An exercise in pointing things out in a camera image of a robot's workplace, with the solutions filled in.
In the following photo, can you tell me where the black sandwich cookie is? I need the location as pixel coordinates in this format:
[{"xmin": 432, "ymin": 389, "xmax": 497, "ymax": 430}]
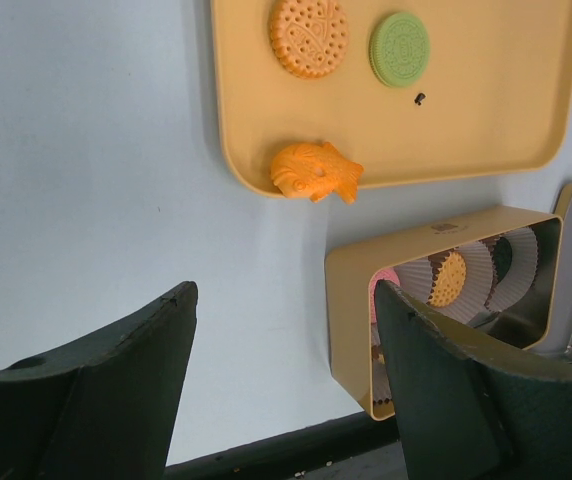
[{"xmin": 492, "ymin": 236, "xmax": 513, "ymax": 282}]

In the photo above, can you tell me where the small black crumb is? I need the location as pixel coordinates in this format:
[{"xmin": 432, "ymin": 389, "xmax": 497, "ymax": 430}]
[{"xmin": 414, "ymin": 93, "xmax": 426, "ymax": 106}]

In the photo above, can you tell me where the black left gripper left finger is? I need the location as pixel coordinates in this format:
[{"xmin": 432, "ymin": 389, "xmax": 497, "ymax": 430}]
[{"xmin": 0, "ymin": 282, "xmax": 198, "ymax": 479}]

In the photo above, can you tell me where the white paper cupcake liner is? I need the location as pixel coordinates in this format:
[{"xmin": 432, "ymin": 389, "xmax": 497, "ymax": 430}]
[
  {"xmin": 371, "ymin": 323, "xmax": 392, "ymax": 405},
  {"xmin": 486, "ymin": 227, "xmax": 539, "ymax": 312},
  {"xmin": 394, "ymin": 241, "xmax": 495, "ymax": 324}
]

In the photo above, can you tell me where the green sandwich cookie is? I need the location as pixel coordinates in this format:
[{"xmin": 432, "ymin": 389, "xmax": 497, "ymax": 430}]
[{"xmin": 369, "ymin": 12, "xmax": 431, "ymax": 88}]

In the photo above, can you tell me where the yellow plastic tray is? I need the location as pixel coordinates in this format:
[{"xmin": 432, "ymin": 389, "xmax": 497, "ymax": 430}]
[{"xmin": 211, "ymin": 1, "xmax": 572, "ymax": 197}]

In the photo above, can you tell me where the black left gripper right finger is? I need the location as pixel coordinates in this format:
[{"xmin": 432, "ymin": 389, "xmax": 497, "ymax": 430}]
[{"xmin": 375, "ymin": 281, "xmax": 572, "ymax": 479}]

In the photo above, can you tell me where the yellow cookie tin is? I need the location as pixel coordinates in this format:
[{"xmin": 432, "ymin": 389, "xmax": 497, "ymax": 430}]
[{"xmin": 325, "ymin": 206, "xmax": 563, "ymax": 421}]

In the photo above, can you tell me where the pink sandwich cookie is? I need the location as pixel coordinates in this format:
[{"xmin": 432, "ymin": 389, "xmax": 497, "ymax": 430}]
[{"xmin": 368, "ymin": 267, "xmax": 400, "ymax": 324}]

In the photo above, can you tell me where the tan round biscuit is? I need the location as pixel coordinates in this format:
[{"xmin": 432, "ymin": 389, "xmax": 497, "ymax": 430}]
[
  {"xmin": 269, "ymin": 0, "xmax": 350, "ymax": 80},
  {"xmin": 428, "ymin": 251, "xmax": 467, "ymax": 308}
]

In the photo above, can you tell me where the orange fish shaped cookie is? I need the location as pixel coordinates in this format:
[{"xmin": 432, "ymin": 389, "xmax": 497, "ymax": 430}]
[{"xmin": 270, "ymin": 142, "xmax": 364, "ymax": 204}]

